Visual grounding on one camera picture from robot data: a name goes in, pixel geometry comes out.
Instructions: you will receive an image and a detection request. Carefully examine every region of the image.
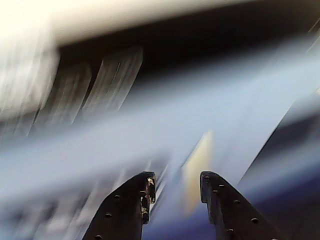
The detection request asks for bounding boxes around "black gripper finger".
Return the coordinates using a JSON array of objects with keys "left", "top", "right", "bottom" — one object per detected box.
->
[
  {"left": 81, "top": 170, "right": 157, "bottom": 240},
  {"left": 199, "top": 170, "right": 284, "bottom": 240}
]

